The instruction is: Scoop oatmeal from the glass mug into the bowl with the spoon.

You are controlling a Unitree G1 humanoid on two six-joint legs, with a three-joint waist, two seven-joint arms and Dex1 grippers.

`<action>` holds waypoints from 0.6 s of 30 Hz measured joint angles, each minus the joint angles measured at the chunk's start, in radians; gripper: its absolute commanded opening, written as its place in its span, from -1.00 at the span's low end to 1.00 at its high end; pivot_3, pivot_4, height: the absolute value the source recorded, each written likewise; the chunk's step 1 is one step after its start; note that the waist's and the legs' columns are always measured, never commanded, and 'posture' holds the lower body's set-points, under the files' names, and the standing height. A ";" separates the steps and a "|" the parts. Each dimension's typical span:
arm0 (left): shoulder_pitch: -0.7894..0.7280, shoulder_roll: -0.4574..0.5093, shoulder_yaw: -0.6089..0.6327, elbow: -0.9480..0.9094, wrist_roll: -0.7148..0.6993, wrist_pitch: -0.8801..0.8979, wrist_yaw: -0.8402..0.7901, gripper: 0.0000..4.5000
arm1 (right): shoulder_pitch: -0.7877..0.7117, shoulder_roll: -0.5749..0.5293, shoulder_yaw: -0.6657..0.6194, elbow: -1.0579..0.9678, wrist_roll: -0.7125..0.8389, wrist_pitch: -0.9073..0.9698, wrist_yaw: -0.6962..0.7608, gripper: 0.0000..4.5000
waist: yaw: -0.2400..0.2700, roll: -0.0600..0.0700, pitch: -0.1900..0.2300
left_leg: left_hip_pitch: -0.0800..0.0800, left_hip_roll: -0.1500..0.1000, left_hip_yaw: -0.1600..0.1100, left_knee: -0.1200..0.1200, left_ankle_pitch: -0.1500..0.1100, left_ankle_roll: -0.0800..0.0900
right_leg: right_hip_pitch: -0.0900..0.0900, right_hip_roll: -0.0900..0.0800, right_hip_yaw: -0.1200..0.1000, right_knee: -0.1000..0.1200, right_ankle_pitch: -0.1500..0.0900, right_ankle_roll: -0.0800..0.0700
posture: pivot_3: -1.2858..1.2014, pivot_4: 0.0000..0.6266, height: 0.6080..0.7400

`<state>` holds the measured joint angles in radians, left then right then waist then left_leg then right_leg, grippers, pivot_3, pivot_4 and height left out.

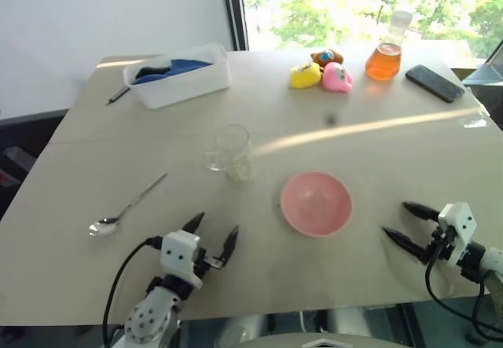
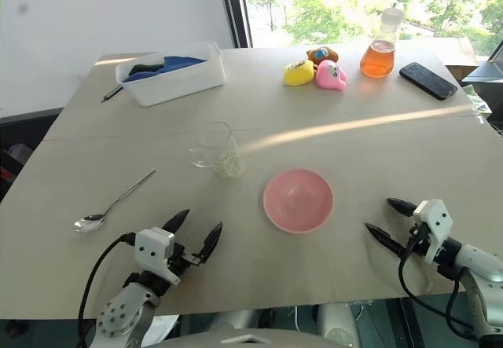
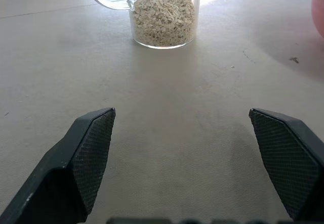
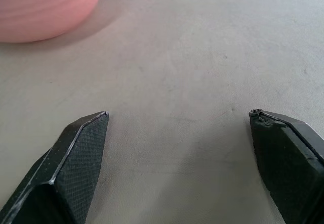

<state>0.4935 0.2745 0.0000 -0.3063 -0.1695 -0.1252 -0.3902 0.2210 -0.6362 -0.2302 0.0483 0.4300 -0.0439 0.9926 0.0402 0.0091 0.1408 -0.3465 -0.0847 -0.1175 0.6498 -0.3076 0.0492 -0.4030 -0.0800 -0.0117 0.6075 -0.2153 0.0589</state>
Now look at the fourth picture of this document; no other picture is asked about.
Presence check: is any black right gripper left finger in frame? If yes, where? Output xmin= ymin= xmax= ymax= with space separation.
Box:
xmin=0 ymin=111 xmax=110 ymax=224

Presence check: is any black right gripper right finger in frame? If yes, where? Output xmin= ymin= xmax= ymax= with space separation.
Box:
xmin=249 ymin=108 xmax=324 ymax=224

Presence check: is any pink bowl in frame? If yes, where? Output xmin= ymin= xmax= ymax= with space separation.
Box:
xmin=0 ymin=0 xmax=104 ymax=44

